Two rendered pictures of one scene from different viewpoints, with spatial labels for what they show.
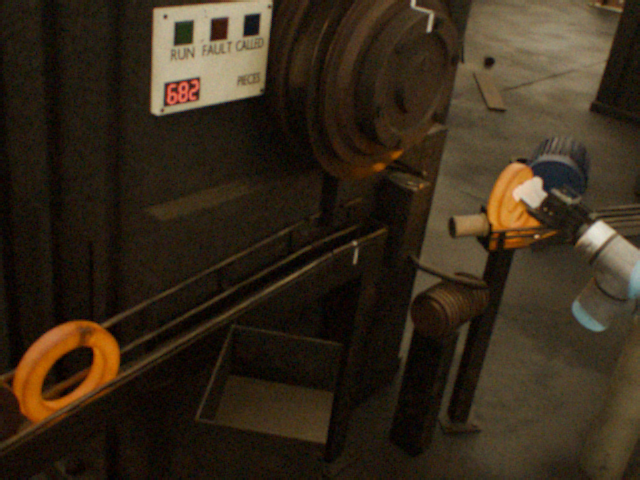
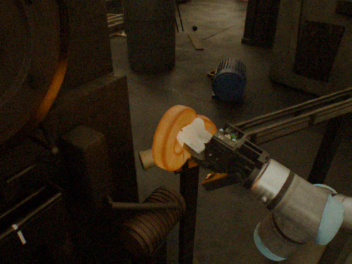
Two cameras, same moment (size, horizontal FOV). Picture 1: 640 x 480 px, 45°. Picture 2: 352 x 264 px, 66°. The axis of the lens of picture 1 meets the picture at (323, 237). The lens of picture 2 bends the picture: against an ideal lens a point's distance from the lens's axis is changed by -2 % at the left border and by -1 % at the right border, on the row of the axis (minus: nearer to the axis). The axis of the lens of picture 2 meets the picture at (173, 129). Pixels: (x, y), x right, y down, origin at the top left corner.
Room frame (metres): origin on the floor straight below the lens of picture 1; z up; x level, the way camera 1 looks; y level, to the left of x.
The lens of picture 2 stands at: (1.18, -0.38, 1.20)
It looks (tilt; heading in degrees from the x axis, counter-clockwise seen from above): 33 degrees down; 356
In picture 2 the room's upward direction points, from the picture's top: straight up
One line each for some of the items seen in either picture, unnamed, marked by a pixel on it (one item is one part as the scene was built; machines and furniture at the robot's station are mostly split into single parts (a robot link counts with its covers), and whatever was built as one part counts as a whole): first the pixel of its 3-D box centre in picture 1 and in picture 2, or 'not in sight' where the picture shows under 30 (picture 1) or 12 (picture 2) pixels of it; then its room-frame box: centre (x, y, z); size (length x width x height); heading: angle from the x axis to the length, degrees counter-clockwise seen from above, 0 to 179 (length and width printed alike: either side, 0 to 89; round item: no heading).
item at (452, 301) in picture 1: (435, 364); (156, 254); (1.76, -0.36, 0.27); 0.22 x 0.13 x 0.53; 142
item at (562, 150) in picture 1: (556, 174); (230, 77); (3.61, -1.10, 0.17); 0.57 x 0.31 x 0.34; 162
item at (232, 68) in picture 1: (214, 55); not in sight; (1.38, 0.24, 1.15); 0.26 x 0.02 x 0.18; 142
